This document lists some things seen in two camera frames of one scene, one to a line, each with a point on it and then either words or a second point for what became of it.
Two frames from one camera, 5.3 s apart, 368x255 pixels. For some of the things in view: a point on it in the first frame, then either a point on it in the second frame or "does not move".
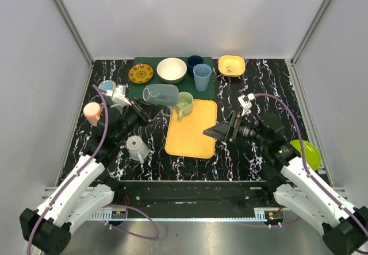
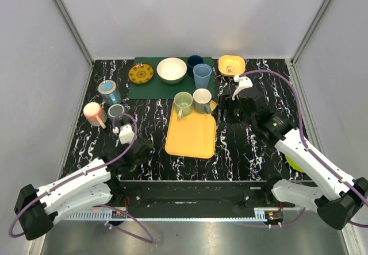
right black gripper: (219, 131) -> (227, 103)
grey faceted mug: (161, 94) -> (202, 100)
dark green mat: (187, 85) does not move
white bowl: (172, 70) does not move
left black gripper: (140, 109) -> (141, 147)
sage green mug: (184, 103) does not move
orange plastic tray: (185, 136) does not move
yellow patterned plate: (140, 73) does not move
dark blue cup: (192, 61) does not move
